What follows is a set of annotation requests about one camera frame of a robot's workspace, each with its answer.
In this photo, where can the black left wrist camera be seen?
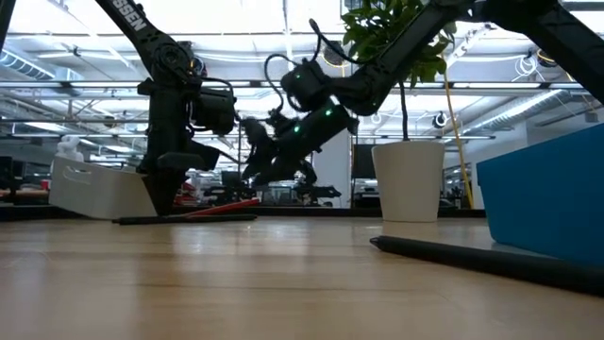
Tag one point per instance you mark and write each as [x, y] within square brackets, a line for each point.
[214, 111]

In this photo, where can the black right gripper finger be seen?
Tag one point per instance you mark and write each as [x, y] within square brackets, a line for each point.
[259, 146]

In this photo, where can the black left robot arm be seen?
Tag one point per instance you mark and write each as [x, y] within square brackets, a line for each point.
[141, 28]

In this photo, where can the white plastic bin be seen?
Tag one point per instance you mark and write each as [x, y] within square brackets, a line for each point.
[99, 193]

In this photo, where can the black computer monitor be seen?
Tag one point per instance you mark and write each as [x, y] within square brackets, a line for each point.
[363, 163]

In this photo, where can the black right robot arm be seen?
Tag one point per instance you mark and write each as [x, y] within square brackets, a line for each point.
[401, 52]

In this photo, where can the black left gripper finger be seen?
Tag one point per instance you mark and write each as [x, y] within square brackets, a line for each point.
[165, 193]

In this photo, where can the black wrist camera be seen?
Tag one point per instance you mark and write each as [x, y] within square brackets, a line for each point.
[307, 87]
[214, 111]

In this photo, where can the red pencil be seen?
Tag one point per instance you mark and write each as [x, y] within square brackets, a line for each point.
[226, 208]

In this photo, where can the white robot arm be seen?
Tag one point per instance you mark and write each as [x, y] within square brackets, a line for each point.
[70, 146]

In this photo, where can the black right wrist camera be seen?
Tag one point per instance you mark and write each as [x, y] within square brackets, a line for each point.
[307, 87]

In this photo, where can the white plant pot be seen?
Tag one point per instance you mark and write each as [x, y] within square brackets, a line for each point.
[408, 184]

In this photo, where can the blue plastic bin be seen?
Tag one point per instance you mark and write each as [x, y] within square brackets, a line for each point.
[542, 203]

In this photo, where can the green leafy plant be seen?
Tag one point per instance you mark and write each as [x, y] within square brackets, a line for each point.
[368, 23]

